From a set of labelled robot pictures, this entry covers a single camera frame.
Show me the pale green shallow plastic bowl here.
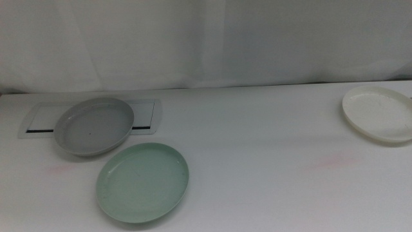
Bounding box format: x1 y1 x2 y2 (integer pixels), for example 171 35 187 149
95 142 190 224

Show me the grey shallow plastic bowl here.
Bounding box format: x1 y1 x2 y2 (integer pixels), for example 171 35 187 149
53 97 135 158

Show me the white fabric backdrop curtain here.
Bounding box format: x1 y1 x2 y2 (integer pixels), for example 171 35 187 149
0 0 412 94

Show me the white shallow plastic bowl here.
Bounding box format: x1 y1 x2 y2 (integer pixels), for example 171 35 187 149
341 84 412 144

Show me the grey table cable hatch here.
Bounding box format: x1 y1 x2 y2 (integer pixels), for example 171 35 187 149
17 98 164 139

